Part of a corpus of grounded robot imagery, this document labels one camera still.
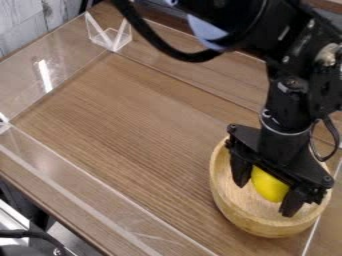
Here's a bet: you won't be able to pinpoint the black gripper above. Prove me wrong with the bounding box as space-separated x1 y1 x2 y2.
226 109 334 218

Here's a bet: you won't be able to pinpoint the yellow lemon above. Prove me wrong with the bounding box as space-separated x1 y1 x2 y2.
251 166 290 203

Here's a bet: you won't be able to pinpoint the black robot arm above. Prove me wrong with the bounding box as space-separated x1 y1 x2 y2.
170 0 342 217

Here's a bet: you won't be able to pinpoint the small black wrist cable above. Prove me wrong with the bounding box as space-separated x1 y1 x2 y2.
309 114 342 163

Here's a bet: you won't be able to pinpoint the clear acrylic corner bracket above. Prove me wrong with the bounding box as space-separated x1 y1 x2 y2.
84 12 133 52

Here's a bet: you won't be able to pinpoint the black cable lower left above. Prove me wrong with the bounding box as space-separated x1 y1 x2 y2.
0 229 66 256

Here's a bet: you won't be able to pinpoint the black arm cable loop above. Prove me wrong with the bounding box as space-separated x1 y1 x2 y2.
111 0 225 64

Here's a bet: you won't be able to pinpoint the clear acrylic enclosure walls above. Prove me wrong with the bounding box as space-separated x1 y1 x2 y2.
0 18 342 256

